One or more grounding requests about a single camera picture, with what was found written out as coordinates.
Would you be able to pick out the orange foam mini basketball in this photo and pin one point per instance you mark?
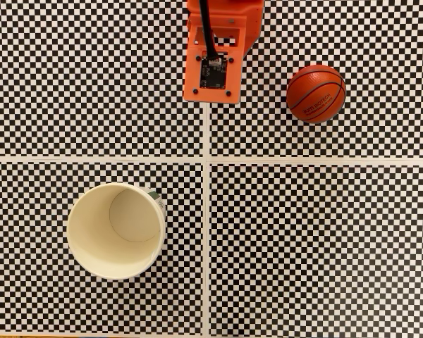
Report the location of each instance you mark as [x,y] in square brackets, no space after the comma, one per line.
[315,93]

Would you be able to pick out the cream paper cup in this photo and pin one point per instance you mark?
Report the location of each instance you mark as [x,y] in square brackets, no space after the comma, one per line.
[102,243]

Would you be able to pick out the orange camera mount with board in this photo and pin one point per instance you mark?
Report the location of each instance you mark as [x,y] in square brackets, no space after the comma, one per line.
[194,81]

